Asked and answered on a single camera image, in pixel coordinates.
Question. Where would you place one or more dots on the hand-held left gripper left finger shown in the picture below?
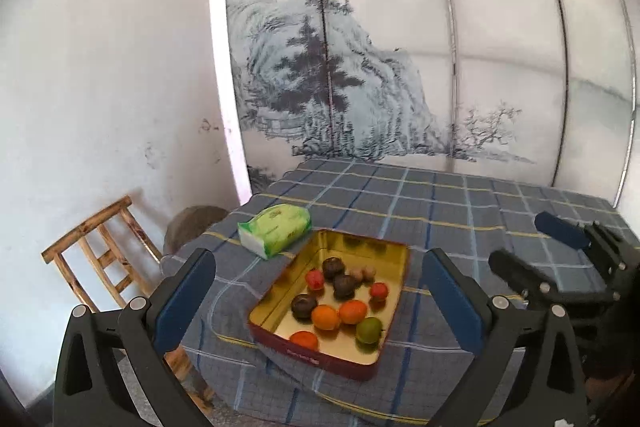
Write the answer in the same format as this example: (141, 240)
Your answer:
(180, 302)

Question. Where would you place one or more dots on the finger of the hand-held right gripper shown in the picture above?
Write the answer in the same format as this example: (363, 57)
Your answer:
(560, 229)
(515, 274)

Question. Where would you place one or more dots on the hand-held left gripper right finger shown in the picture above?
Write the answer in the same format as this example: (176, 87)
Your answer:
(450, 297)

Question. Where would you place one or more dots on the red round fruit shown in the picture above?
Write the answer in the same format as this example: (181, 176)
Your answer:
(378, 291)
(315, 279)

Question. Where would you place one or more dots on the tan longan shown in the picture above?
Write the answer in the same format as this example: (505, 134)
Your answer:
(369, 273)
(356, 275)

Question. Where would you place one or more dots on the green mandarin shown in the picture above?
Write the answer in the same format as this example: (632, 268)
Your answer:
(369, 331)

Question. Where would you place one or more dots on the orange mandarin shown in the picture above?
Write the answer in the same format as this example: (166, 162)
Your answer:
(303, 340)
(325, 317)
(353, 312)

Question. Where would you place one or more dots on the dark brown mangosteen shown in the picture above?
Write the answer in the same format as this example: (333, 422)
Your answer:
(332, 268)
(303, 307)
(345, 286)

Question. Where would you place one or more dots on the red and gold tin box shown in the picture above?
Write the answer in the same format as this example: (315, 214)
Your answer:
(350, 244)

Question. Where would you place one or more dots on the person's right hand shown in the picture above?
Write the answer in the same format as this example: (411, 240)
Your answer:
(602, 389)

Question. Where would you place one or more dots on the round brown stool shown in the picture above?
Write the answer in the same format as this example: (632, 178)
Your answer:
(192, 227)

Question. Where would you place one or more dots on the blue plaid tablecloth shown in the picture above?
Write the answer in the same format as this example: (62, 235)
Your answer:
(425, 207)

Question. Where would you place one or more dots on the wooden chair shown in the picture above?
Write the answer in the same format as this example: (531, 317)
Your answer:
(107, 217)

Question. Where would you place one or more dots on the green tissue pack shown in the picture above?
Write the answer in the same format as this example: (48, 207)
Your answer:
(275, 227)

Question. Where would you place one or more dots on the landscape painted folding screen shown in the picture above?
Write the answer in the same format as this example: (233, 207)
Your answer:
(380, 57)

